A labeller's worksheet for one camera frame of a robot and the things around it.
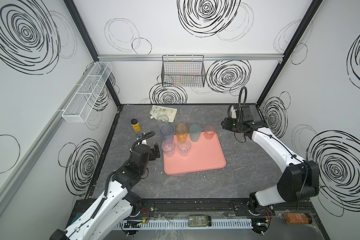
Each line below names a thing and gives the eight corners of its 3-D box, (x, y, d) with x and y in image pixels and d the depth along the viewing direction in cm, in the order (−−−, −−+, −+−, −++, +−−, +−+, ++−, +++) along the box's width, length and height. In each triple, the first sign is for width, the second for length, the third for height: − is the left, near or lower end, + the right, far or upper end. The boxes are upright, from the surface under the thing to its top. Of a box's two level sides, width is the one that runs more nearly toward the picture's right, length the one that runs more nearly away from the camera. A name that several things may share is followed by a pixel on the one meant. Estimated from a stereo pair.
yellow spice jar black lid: (133, 132, 105) (129, 125, 98) (134, 126, 109) (131, 118, 102) (140, 132, 105) (137, 125, 98) (141, 126, 109) (138, 118, 102)
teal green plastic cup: (189, 141, 100) (190, 132, 92) (189, 132, 105) (189, 123, 97) (200, 141, 100) (201, 132, 92) (199, 132, 105) (200, 123, 97)
